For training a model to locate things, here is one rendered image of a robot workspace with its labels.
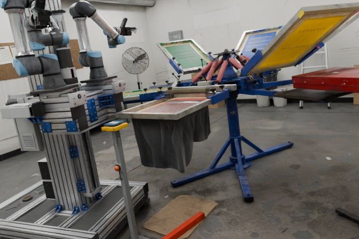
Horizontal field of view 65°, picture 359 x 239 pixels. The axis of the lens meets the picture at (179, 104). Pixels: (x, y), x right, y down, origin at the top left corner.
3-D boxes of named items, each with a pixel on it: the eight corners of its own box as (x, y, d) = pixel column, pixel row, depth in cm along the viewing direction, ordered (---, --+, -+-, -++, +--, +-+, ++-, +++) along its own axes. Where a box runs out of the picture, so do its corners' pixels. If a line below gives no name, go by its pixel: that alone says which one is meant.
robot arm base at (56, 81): (37, 90, 192) (34, 76, 190) (54, 86, 205) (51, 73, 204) (54, 88, 186) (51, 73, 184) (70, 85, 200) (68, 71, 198)
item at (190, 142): (185, 172, 206) (178, 116, 198) (181, 171, 208) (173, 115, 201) (215, 150, 243) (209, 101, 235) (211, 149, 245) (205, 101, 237)
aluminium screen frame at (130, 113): (177, 119, 186) (176, 114, 185) (115, 118, 220) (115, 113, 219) (228, 95, 249) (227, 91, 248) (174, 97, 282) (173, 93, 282)
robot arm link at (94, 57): (93, 66, 230) (90, 50, 228) (86, 68, 240) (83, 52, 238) (106, 65, 239) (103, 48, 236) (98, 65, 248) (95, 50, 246)
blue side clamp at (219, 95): (213, 104, 224) (212, 96, 223) (207, 105, 227) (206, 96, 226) (229, 97, 248) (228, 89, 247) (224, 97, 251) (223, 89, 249)
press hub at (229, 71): (247, 173, 308) (235, 47, 284) (215, 168, 331) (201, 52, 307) (259, 159, 339) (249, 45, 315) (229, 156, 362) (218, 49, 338)
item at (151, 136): (184, 174, 204) (176, 116, 197) (138, 166, 231) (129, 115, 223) (186, 172, 207) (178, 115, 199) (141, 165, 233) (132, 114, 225)
